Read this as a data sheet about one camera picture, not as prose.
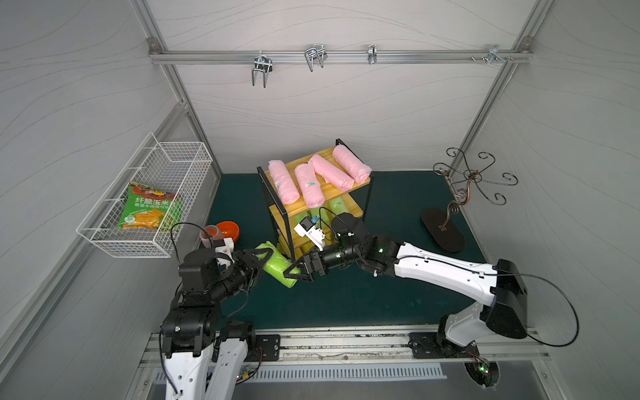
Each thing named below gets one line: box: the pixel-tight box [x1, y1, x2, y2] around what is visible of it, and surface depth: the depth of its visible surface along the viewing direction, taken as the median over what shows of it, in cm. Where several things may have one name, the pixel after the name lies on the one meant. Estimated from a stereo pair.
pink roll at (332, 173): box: [309, 154, 355, 193], surface depth 72 cm
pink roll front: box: [332, 145, 373, 185], surface depth 73 cm
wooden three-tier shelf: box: [256, 138, 372, 260], surface depth 70 cm
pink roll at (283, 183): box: [267, 160, 300, 205], surface depth 68 cm
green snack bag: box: [117, 181, 183, 233], surface depth 63 cm
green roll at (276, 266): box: [255, 240, 301, 289], surface depth 62 cm
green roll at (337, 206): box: [328, 196, 347, 215], surface depth 84 cm
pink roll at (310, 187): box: [294, 163, 325, 209], surface depth 67 cm
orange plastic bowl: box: [216, 220, 240, 243], surface depth 98 cm
